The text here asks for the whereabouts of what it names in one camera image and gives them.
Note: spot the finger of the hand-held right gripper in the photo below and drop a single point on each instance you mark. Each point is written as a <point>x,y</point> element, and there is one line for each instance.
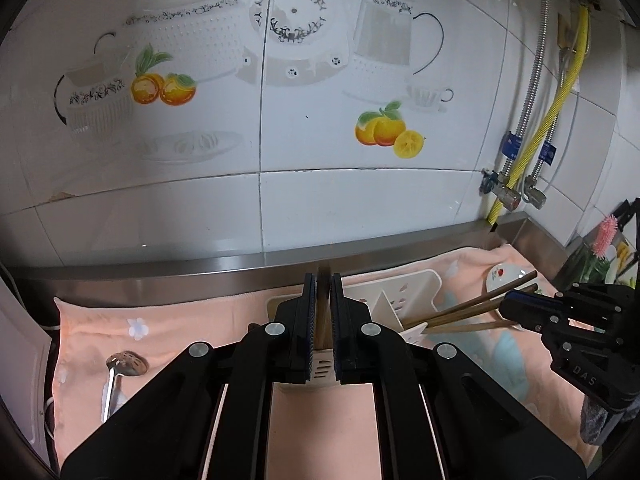
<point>550,301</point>
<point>530,317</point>

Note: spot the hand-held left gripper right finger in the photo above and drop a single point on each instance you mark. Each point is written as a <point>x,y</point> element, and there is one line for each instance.
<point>335,330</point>

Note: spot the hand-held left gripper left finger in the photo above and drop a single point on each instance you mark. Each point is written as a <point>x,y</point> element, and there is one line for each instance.
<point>311,330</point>

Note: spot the long wooden chopstick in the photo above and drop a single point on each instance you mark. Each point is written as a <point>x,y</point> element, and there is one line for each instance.
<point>324,310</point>
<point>475,295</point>
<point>460,316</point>
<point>480,327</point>

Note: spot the cream plastic utensil holder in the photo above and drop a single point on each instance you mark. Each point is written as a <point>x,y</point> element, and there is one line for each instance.
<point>380,305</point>

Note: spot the white floral small bowl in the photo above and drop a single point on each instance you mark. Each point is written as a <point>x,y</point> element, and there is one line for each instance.
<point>502,275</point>

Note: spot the pink bristle brush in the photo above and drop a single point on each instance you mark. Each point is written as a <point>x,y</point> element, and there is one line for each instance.
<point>605,235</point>

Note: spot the plain metal angle valve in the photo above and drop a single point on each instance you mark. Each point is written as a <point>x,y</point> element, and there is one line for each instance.
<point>532,195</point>

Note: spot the peach printed towel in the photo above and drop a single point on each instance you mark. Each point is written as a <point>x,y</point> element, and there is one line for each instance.
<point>200,320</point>

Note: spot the metal slotted spoon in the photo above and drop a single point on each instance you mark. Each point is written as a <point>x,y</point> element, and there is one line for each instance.
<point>127,362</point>

